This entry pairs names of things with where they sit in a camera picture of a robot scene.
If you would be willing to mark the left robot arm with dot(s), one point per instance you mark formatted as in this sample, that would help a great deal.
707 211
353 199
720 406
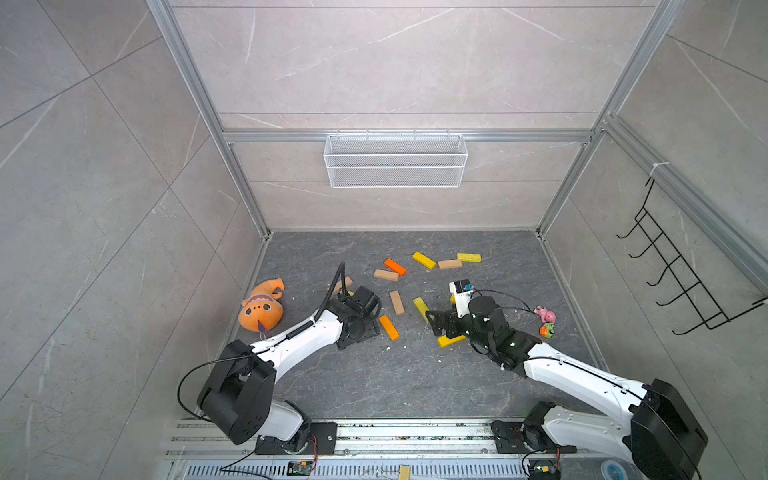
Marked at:
238 394

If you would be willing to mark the white wire mesh basket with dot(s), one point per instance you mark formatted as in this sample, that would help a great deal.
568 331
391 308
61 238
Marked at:
415 160

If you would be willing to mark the yellow block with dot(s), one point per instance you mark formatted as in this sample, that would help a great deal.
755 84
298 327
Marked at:
424 260
445 341

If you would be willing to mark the aluminium rail frame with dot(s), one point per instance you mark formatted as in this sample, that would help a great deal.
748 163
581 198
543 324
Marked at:
383 449

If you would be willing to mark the tan block top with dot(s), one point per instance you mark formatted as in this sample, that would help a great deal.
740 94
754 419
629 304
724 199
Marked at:
450 264

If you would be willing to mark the pink pig toy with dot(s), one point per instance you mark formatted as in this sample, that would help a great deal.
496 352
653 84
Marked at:
547 316

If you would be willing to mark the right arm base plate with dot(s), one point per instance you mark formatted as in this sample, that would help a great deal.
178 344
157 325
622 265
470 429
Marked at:
527 435

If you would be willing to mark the yellow block bottom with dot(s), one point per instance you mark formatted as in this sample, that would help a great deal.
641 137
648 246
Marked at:
445 341

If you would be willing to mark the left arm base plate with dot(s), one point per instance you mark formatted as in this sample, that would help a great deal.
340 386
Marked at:
316 437

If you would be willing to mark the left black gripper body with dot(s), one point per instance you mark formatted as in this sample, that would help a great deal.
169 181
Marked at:
369 328

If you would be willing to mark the orange block lower centre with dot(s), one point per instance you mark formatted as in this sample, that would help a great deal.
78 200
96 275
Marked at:
389 328

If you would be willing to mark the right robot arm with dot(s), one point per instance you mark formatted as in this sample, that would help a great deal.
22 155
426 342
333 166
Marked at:
647 424

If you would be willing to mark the yellow-green block centre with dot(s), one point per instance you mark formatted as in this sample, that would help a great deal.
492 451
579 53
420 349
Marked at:
421 306

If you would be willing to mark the orange block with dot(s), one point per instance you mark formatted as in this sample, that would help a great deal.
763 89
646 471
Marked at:
389 328
395 267

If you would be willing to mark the orange plush toy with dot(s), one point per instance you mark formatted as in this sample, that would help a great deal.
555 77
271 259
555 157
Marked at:
261 310

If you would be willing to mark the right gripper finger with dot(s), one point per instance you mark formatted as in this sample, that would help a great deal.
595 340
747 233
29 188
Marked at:
433 315
441 326

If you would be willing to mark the yellow block top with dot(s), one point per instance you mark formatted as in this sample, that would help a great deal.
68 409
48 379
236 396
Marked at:
424 260

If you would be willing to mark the black wire hook rack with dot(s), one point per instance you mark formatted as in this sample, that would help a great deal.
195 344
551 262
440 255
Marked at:
709 313

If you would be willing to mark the yellow-green block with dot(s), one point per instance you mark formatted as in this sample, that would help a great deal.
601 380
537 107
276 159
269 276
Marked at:
470 258
421 306

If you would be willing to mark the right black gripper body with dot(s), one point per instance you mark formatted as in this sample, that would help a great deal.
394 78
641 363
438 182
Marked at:
466 327

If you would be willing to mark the small orange green toy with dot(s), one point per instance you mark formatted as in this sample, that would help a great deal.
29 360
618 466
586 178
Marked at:
547 330

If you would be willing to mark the yellow-green block top right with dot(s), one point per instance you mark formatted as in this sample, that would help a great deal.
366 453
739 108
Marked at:
470 258

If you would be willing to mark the tan block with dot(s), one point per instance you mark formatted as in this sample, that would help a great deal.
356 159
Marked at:
450 264
386 275
347 282
397 303

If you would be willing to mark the orange block upper centre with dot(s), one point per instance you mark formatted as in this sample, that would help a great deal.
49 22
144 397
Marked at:
395 267

